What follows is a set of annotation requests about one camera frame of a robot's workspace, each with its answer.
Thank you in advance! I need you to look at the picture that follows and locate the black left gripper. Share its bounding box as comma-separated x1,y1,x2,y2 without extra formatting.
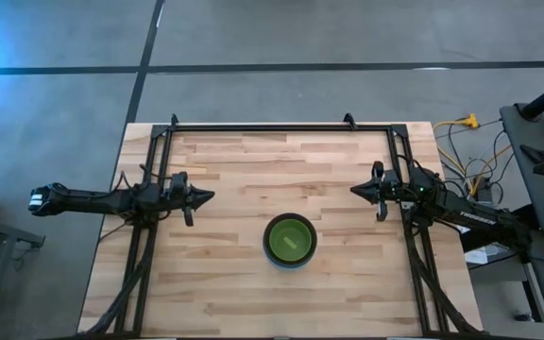
166,171,215,227

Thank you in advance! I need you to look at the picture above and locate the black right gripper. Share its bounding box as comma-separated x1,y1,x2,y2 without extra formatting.
349,161,408,222

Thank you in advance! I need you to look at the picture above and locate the black bowl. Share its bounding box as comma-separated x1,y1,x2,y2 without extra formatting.
262,212,319,270

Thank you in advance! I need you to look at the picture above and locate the green translucent bowl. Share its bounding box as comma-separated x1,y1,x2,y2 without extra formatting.
268,217,314,264

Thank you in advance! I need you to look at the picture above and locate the blue bowl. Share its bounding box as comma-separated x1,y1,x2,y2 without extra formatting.
264,255,318,272

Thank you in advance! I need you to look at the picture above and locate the grey power adapter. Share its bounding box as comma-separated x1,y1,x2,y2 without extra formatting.
475,184,496,205

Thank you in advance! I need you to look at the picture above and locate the black desk support bar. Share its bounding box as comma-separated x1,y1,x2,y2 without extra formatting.
460,230,537,256

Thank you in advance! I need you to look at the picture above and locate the white paper sheet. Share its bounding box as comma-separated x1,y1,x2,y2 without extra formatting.
464,247,490,265

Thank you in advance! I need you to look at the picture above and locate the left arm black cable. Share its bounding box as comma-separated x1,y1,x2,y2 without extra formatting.
110,162,172,193

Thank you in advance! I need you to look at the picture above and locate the black aluminium table frame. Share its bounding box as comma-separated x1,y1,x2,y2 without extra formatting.
76,111,485,339

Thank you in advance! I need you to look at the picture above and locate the yellow power cord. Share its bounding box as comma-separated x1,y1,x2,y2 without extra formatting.
432,112,514,195

